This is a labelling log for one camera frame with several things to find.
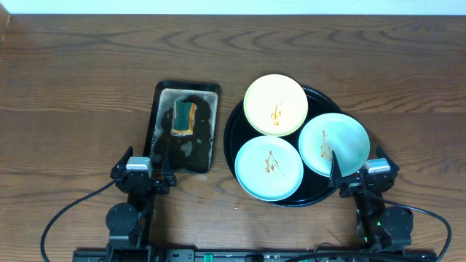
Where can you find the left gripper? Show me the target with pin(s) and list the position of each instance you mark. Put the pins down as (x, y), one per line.
(144, 180)

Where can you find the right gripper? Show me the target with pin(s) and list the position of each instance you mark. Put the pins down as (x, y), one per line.
(351, 185)

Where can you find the light green plate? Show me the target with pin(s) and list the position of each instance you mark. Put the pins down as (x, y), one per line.
(334, 134)

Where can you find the green orange sponge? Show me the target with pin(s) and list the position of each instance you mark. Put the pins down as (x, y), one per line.
(183, 120)

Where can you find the light blue plate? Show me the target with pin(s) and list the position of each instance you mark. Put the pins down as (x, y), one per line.
(269, 168)

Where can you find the yellow plate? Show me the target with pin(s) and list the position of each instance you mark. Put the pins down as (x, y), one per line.
(275, 105)

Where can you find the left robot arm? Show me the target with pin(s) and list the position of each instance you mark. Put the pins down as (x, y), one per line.
(129, 222)

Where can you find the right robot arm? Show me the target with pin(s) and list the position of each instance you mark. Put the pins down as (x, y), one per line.
(385, 229)

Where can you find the black rectangular soapy tray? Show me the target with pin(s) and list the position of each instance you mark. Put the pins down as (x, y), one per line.
(189, 153)

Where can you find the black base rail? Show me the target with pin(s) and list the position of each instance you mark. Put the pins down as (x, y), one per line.
(187, 255)

